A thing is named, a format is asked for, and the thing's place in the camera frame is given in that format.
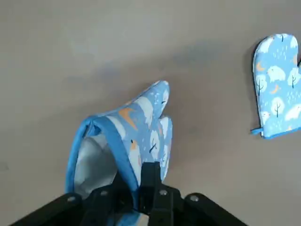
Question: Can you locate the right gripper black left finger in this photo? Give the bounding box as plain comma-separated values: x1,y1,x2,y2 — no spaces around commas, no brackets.
10,174,139,226

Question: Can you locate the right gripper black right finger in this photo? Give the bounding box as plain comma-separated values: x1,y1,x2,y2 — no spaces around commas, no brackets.
138,161,243,226

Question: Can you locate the blue cloud-print oven mitt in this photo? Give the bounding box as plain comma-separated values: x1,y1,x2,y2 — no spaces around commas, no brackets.
64,80,174,226
250,32,301,140

